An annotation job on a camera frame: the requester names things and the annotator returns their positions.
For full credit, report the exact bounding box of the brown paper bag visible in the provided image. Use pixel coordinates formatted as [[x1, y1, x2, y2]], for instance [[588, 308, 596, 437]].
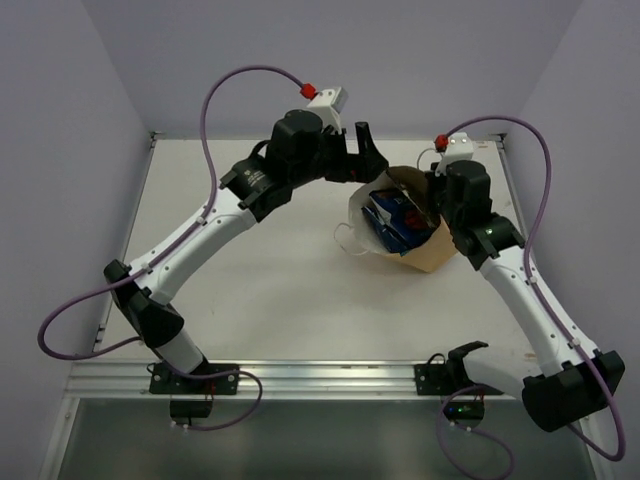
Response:
[[344, 168, 457, 273]]

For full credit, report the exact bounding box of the blue chip snack bag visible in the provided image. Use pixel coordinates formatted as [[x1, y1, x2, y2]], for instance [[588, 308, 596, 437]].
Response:
[[361, 188, 435, 255]]

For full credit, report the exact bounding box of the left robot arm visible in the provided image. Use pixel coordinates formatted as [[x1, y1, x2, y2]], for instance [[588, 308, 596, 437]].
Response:
[[104, 109, 389, 393]]

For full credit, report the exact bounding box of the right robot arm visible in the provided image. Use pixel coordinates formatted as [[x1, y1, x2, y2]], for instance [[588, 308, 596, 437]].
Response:
[[425, 160, 625, 432]]

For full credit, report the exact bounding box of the dark brown snack packet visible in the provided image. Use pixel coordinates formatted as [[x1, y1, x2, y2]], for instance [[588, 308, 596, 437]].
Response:
[[387, 166, 441, 229]]

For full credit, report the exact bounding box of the right black controller box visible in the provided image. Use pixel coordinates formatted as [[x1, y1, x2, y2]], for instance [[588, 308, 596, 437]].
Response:
[[443, 399, 485, 427]]

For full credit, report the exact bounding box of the black controller box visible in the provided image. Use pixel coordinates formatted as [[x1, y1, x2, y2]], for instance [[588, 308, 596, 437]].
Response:
[[443, 399, 485, 427], [169, 395, 213, 424]]

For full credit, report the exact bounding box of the left black controller box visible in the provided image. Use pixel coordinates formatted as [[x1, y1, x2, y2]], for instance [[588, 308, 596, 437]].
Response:
[[169, 395, 213, 424]]

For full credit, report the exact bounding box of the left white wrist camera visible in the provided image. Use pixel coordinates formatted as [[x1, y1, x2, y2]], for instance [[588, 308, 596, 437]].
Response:
[[300, 83, 348, 134]]

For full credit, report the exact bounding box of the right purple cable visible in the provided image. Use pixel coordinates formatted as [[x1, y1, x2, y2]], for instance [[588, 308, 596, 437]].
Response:
[[435, 115, 627, 479]]

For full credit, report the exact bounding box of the purple cable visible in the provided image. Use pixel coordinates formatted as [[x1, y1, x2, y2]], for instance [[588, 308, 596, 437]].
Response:
[[435, 115, 627, 479], [37, 64, 319, 432]]

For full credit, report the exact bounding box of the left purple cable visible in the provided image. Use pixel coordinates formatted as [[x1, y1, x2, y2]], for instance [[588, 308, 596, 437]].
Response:
[[37, 64, 319, 432]]

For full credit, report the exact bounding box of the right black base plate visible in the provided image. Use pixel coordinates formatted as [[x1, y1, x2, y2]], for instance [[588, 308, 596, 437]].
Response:
[[413, 353, 475, 397]]

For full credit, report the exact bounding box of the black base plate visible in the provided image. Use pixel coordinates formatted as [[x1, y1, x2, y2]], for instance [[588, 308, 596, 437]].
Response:
[[413, 353, 475, 397], [149, 362, 239, 396]]

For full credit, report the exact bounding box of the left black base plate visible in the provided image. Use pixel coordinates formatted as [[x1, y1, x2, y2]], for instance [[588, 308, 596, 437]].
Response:
[[149, 362, 239, 396]]

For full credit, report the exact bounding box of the aluminium mounting rail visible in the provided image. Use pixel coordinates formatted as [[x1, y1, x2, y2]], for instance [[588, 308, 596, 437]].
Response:
[[64, 355, 591, 401]]

